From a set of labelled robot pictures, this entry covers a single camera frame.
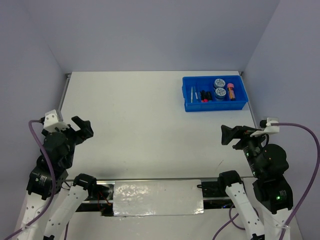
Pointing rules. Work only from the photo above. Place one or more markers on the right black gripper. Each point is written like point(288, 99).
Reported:
point(243, 131)

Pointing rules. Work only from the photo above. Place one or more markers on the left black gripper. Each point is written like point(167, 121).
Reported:
point(86, 131)

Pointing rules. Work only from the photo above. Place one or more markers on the blue labelled tub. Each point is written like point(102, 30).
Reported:
point(220, 94)

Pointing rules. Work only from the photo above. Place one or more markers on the pink black highlighter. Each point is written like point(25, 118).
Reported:
point(203, 96)

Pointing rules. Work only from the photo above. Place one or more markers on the orange black highlighter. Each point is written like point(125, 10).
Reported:
point(209, 96)

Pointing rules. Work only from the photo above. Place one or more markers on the pink capped eraser bottle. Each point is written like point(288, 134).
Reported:
point(231, 91)

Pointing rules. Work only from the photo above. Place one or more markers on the blue black highlighter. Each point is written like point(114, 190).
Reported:
point(198, 95)

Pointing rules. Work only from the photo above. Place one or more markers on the blue patterned round jar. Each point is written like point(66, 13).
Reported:
point(219, 83)

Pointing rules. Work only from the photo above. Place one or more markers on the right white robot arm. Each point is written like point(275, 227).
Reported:
point(268, 164)

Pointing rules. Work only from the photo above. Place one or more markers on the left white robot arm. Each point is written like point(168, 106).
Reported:
point(46, 179)

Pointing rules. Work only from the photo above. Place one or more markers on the blue divided plastic bin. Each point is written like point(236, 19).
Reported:
point(213, 93)

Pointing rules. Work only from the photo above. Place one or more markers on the silver foil plate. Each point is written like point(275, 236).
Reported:
point(157, 198)

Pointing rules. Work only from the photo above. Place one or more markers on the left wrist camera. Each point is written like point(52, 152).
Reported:
point(53, 121)

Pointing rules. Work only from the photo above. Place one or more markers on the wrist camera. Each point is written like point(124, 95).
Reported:
point(53, 121)
point(267, 127)

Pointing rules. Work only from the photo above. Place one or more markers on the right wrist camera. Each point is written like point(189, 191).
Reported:
point(267, 127)

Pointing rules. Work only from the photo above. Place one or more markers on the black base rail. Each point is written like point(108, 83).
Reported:
point(102, 201)

